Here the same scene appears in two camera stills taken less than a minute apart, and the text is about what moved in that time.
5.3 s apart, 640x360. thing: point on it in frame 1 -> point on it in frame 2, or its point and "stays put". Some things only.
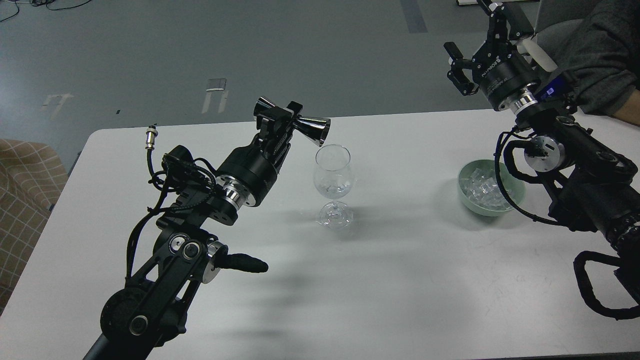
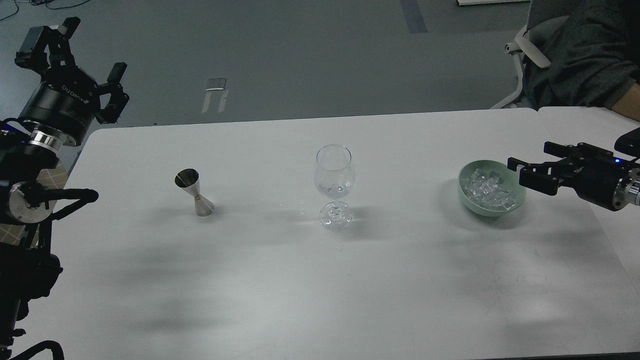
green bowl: [480, 186] stays put
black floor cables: [37, 2] stays put
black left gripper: [253, 164] -> [66, 100]
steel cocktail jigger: [316, 129] -> [188, 179]
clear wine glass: [334, 178] stays put
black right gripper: [498, 67] -> [597, 175]
